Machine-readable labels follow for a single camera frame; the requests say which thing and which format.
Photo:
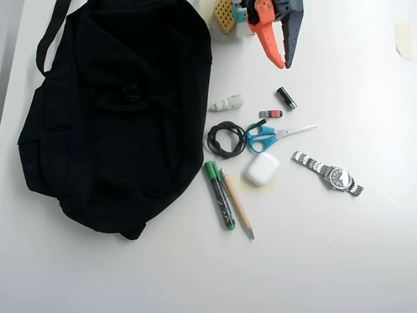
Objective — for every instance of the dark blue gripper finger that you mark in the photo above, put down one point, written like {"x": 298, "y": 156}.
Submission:
{"x": 293, "y": 36}

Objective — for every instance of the silver wristwatch with dark dial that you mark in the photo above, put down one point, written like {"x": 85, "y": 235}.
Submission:
{"x": 339, "y": 177}

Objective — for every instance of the beige ballpoint pen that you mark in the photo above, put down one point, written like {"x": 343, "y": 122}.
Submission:
{"x": 236, "y": 203}

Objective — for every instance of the red and black USB stick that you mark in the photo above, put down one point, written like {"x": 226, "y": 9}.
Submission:
{"x": 273, "y": 114}

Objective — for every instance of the beige masking tape piece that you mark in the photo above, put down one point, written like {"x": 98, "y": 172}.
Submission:
{"x": 270, "y": 189}
{"x": 404, "y": 40}
{"x": 206, "y": 13}

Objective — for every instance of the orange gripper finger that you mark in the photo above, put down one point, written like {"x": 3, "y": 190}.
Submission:
{"x": 267, "y": 32}

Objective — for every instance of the black AA battery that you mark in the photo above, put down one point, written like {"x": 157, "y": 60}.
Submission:
{"x": 286, "y": 98}

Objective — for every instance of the black fabric bag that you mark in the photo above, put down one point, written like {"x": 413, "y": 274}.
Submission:
{"x": 114, "y": 156}

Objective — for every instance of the white earbuds case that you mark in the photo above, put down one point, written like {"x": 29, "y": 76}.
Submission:
{"x": 260, "y": 169}

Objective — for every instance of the white small adapter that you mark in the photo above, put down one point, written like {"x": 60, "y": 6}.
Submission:
{"x": 229, "y": 101}

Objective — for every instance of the green marker pen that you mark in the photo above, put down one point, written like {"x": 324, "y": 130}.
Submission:
{"x": 220, "y": 195}

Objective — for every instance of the white and teal robot base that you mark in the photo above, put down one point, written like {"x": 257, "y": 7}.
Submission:
{"x": 241, "y": 29}

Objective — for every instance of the yellow perforated block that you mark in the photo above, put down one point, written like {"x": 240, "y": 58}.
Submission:
{"x": 224, "y": 14}

